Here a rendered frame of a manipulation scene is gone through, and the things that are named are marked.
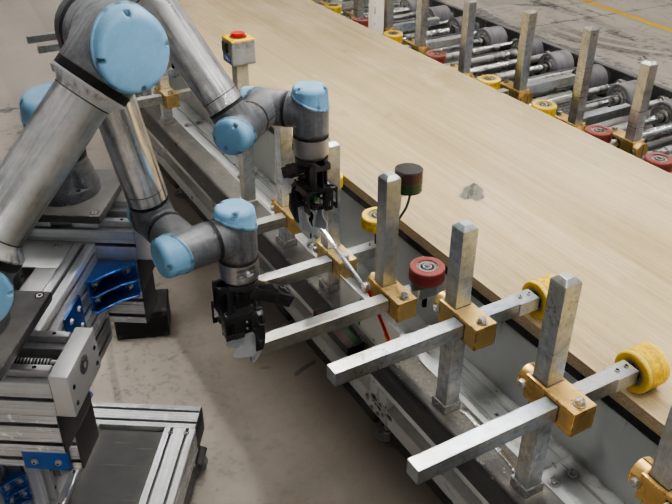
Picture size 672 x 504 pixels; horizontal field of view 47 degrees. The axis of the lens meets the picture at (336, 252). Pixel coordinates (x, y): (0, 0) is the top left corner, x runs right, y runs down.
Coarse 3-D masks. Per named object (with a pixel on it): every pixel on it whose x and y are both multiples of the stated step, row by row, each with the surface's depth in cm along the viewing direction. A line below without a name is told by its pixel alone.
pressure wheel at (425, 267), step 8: (416, 264) 172; (424, 264) 172; (432, 264) 173; (440, 264) 172; (416, 272) 170; (424, 272) 170; (432, 272) 170; (440, 272) 170; (416, 280) 170; (424, 280) 169; (432, 280) 169; (440, 280) 170; (424, 304) 177
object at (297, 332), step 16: (416, 288) 173; (432, 288) 174; (352, 304) 167; (368, 304) 167; (384, 304) 169; (304, 320) 163; (320, 320) 163; (336, 320) 163; (352, 320) 166; (272, 336) 158; (288, 336) 159; (304, 336) 161
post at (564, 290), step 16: (560, 288) 120; (576, 288) 120; (560, 304) 121; (576, 304) 122; (544, 320) 125; (560, 320) 122; (544, 336) 126; (560, 336) 124; (544, 352) 127; (560, 352) 126; (544, 368) 128; (560, 368) 129; (544, 384) 130; (528, 400) 135; (544, 432) 136; (528, 448) 139; (544, 448) 139; (528, 464) 140; (544, 464) 142; (528, 480) 141
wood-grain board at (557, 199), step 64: (192, 0) 365; (256, 0) 365; (256, 64) 288; (320, 64) 288; (384, 64) 288; (384, 128) 238; (448, 128) 238; (512, 128) 238; (576, 128) 238; (448, 192) 203; (512, 192) 203; (576, 192) 203; (640, 192) 203; (448, 256) 176; (512, 256) 176; (576, 256) 176; (640, 256) 176; (576, 320) 156; (640, 320) 156
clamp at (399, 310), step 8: (368, 280) 176; (376, 288) 172; (384, 288) 171; (392, 288) 171; (400, 288) 171; (392, 296) 168; (392, 304) 168; (400, 304) 166; (408, 304) 167; (416, 304) 169; (392, 312) 169; (400, 312) 167; (408, 312) 168; (400, 320) 168
